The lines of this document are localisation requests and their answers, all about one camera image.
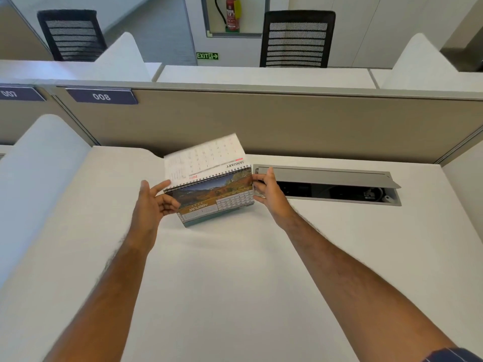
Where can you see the person's right hand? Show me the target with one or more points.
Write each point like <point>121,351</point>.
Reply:
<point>275,201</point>

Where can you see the person's left hand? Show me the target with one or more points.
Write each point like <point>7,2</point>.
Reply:
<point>149,214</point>

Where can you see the spiral-bound landscape desk calendar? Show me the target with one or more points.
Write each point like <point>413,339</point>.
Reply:
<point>215,196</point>

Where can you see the person's right forearm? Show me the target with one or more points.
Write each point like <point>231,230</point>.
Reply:
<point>358,290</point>

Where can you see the person's left forearm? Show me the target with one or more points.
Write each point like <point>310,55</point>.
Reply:
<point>105,301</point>

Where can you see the navy desk number plate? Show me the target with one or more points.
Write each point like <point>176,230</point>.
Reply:
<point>19,94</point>
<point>101,96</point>

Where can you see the white pointed desk divider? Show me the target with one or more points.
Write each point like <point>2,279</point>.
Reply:
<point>124,60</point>
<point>422,67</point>

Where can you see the wide beige partition panel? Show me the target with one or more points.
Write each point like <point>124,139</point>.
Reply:
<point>283,124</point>

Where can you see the black power socket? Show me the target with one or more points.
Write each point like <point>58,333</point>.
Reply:
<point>371,194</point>

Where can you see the white rounded side divider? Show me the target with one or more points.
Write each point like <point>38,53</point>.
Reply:
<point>466,192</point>
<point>37,184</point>

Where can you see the narrow beige partition panel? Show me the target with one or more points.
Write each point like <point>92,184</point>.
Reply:
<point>30,120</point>

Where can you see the green exit sign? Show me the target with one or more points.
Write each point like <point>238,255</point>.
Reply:
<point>206,56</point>

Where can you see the recessed fire extinguisher niche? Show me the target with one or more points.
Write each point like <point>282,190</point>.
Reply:
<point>253,18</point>

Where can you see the black mesh office chair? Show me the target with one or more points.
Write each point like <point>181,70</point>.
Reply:
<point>298,16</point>
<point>69,16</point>

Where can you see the red fire extinguisher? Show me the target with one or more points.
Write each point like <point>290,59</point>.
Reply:
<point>231,15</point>

